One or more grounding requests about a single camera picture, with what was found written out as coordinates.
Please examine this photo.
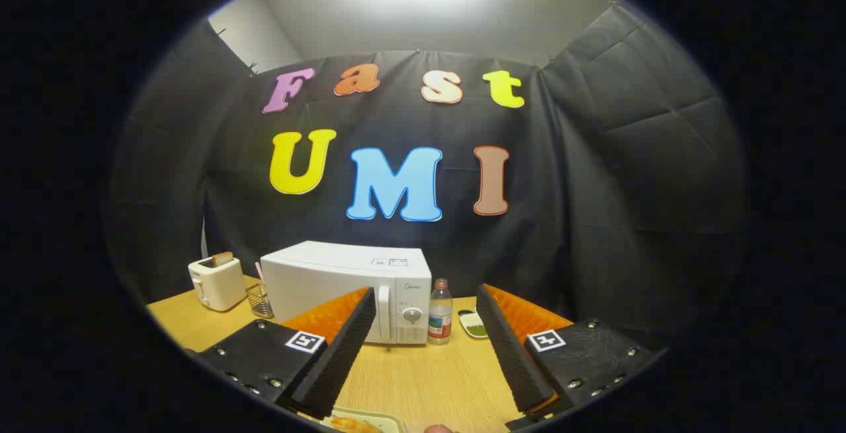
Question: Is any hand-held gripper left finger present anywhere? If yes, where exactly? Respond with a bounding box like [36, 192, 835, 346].
[196, 286, 377, 420]

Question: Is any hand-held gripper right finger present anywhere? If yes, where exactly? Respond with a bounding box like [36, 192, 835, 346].
[476, 283, 668, 432]

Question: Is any white microwave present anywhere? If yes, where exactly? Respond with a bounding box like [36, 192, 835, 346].
[260, 241, 433, 345]

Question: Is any golden bread roll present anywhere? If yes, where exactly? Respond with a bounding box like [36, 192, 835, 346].
[330, 416, 383, 433]

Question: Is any white divided dish of beans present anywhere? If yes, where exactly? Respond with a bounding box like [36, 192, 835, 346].
[459, 309, 490, 340]

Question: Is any clear plastic bottle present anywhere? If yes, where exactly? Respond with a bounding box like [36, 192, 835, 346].
[428, 278, 454, 345]

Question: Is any pale green tray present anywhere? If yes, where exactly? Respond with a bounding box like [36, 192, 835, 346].
[322, 407, 407, 433]

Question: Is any white toaster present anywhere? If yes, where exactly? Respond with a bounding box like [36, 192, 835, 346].
[188, 256, 248, 312]

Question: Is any black backdrop cloth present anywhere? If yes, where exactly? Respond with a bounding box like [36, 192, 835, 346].
[109, 3, 748, 348]

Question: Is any wire mesh utensil holder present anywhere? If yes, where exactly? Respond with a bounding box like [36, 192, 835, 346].
[246, 281, 274, 319]

